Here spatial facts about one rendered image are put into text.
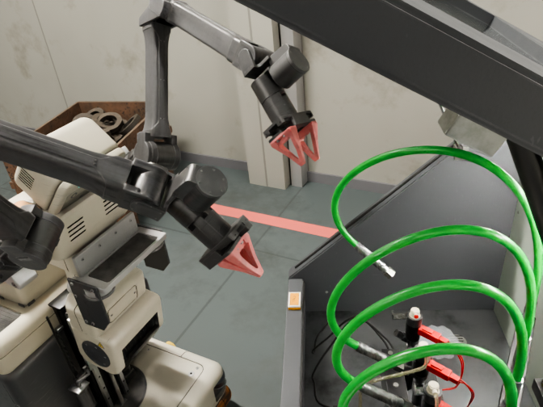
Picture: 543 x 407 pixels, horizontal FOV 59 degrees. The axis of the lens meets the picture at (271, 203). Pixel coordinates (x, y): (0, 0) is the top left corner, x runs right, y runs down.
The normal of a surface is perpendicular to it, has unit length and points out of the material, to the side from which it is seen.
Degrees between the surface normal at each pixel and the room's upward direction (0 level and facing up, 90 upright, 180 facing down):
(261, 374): 0
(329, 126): 90
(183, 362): 0
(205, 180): 46
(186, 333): 0
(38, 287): 92
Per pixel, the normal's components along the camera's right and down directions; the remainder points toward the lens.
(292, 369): -0.09, -0.84
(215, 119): -0.44, 0.51
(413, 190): -0.07, 0.54
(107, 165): 0.40, -0.49
